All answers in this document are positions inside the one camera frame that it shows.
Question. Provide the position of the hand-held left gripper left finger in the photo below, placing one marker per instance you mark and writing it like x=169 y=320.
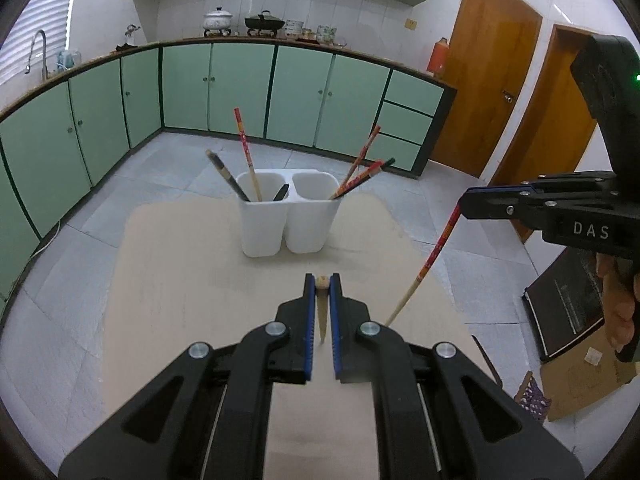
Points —
x=312 y=330

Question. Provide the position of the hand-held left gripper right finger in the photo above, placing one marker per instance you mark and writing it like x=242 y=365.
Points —
x=335 y=330

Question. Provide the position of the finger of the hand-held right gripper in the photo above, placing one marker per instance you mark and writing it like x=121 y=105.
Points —
x=487 y=206
x=500 y=190

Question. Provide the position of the plain wooden chopstick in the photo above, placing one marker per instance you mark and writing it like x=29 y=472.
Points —
x=323 y=310

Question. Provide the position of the red patterned wooden chopstick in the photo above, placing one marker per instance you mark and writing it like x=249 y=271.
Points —
x=360 y=182
x=246 y=150
x=356 y=160
x=425 y=265

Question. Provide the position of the white two-compartment utensil holder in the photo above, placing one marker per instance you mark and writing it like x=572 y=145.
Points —
x=262 y=230

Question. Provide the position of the black chopstick with gold band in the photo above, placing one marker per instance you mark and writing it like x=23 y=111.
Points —
x=282 y=191
x=227 y=176

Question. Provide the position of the person's right hand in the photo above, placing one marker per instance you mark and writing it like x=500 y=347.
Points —
x=614 y=305

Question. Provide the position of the narrow wooden door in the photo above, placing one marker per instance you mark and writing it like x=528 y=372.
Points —
x=560 y=125

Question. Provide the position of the wide wooden door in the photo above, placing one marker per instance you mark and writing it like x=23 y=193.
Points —
x=485 y=85

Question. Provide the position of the black flat board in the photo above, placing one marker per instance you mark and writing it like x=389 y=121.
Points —
x=560 y=305

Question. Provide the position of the orange fire extinguisher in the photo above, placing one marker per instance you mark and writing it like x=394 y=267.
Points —
x=438 y=57

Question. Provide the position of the brown cardboard sheet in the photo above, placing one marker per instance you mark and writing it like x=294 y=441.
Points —
x=580 y=385

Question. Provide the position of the dark patterned cloth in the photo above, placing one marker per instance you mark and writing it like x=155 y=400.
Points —
x=535 y=400

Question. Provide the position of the small glass bowl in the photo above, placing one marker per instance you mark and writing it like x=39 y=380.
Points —
x=340 y=43

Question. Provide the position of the green lower kitchen cabinets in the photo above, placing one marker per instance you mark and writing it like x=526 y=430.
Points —
x=295 y=95

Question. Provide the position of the green patterned bowl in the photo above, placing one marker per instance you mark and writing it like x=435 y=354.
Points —
x=326 y=34

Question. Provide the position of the stack of patterned bowls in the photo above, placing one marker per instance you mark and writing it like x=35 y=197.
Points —
x=295 y=26

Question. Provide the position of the black wok with lid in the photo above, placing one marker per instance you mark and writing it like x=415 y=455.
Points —
x=264 y=22

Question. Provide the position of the white lidded pot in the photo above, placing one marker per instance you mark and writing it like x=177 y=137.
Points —
x=217 y=21

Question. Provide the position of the small kettle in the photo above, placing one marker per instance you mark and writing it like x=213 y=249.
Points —
x=131 y=35

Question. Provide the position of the clear jar by sink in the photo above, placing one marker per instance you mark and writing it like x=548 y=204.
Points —
x=69 y=59

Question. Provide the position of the metal kitchen faucet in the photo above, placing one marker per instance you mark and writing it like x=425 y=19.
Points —
x=40 y=32

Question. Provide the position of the window blinds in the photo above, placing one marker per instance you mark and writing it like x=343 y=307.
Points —
x=45 y=5

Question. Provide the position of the wall outlet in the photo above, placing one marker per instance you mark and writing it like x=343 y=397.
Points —
x=411 y=23

